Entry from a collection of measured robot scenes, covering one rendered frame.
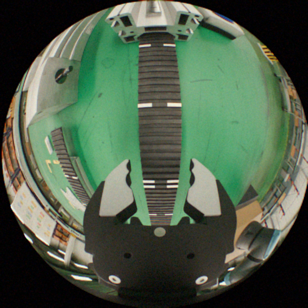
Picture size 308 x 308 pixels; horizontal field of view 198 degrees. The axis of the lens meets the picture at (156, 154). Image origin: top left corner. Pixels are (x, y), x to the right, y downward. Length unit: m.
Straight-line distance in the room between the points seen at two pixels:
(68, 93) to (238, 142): 0.31
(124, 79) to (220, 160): 0.21
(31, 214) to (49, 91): 3.03
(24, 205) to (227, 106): 3.16
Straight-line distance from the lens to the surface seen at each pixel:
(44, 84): 0.17
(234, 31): 0.27
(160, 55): 0.15
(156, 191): 0.16
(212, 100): 0.16
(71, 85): 0.20
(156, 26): 0.16
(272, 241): 0.44
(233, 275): 0.49
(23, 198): 2.98
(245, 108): 0.21
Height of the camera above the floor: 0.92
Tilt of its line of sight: 62 degrees down
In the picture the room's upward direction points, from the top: 176 degrees counter-clockwise
